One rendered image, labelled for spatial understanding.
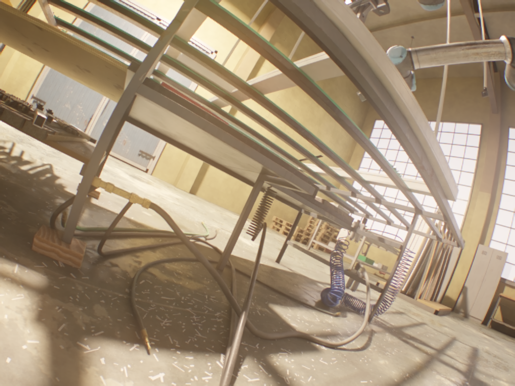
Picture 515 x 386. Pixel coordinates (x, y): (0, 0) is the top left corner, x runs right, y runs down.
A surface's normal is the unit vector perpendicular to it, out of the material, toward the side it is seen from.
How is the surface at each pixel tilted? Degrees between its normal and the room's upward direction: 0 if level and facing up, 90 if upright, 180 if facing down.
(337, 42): 90
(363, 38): 90
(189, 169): 90
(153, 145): 90
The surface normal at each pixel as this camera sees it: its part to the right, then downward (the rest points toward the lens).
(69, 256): 0.51, 0.18
